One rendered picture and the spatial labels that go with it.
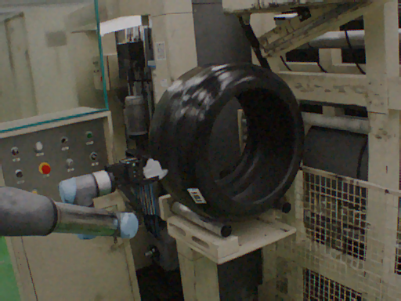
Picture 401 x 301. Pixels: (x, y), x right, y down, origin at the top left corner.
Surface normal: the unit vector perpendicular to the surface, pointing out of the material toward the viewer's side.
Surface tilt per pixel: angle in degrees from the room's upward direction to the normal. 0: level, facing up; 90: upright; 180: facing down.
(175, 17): 90
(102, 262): 90
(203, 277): 90
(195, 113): 65
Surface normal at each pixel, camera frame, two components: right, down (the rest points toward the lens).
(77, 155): 0.54, 0.15
